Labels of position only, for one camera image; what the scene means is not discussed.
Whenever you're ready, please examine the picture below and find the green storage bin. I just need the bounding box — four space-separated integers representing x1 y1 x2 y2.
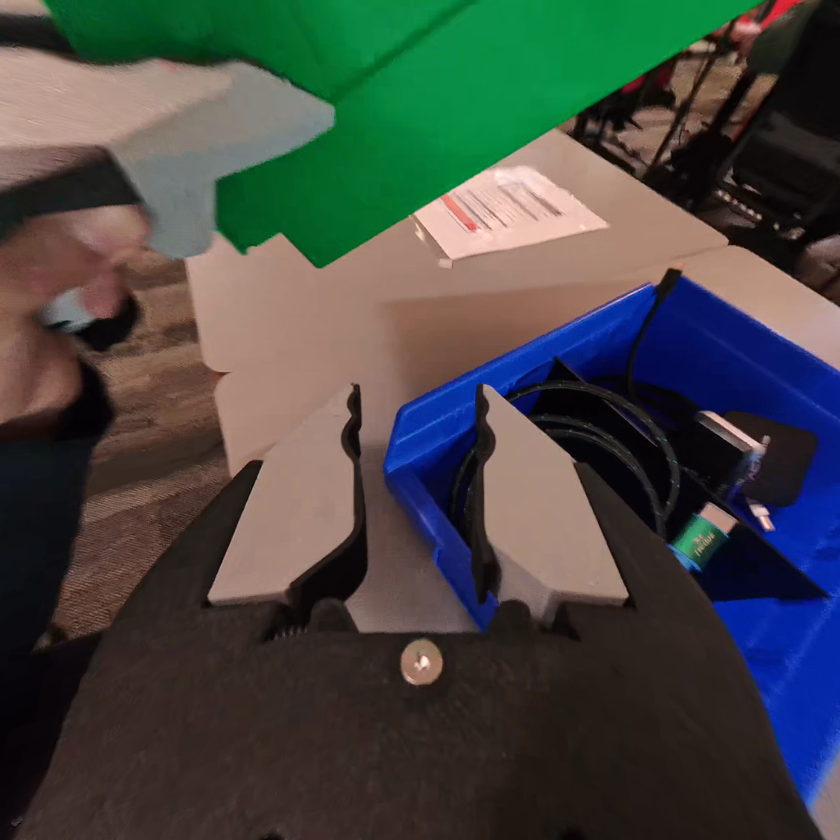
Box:
45 0 765 269

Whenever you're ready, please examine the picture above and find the brushed metal hub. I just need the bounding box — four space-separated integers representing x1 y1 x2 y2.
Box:
694 410 765 500

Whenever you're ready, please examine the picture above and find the black bin divider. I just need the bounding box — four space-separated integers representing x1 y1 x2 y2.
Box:
545 357 829 601

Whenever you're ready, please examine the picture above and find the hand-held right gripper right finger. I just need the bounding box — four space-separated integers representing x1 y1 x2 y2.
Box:
470 384 631 626

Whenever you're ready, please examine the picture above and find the person's left hand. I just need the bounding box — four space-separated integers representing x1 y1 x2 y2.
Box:
0 206 148 441

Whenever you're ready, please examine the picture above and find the black chair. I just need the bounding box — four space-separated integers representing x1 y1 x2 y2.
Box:
715 0 840 224

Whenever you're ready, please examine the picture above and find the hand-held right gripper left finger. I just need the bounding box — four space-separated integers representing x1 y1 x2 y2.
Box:
206 384 368 621

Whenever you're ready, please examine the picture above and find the blue storage bin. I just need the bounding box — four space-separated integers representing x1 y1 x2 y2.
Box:
384 276 840 805

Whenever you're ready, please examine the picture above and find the laminated sheet red label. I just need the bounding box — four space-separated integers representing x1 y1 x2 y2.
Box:
412 165 610 270

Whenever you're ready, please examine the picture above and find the person's left forearm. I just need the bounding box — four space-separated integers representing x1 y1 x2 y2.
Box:
0 364 116 651

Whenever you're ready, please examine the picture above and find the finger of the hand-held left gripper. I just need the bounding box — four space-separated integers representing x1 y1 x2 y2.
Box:
0 59 231 227
118 64 337 258

